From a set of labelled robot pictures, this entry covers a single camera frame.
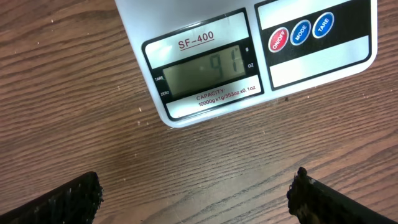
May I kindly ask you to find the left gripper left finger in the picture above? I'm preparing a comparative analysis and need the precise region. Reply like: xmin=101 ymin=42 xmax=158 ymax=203
xmin=1 ymin=172 xmax=103 ymax=224

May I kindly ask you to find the white digital kitchen scale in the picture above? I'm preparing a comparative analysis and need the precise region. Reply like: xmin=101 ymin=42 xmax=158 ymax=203
xmin=116 ymin=0 xmax=377 ymax=128

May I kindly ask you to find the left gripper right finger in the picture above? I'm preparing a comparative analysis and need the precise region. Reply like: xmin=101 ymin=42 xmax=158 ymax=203
xmin=287 ymin=167 xmax=397 ymax=224

